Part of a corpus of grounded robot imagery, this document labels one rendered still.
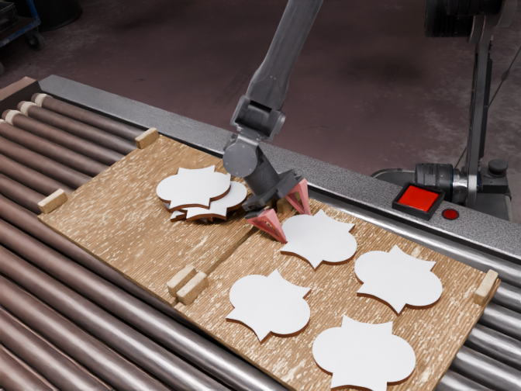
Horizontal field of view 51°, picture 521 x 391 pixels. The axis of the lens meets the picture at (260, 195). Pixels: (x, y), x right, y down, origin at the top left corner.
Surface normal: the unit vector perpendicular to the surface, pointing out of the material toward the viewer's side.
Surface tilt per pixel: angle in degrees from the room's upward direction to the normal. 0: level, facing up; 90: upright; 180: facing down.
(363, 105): 0
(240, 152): 64
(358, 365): 0
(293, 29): 88
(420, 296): 0
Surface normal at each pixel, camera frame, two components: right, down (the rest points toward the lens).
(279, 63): -0.19, 0.62
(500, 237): -0.11, -0.76
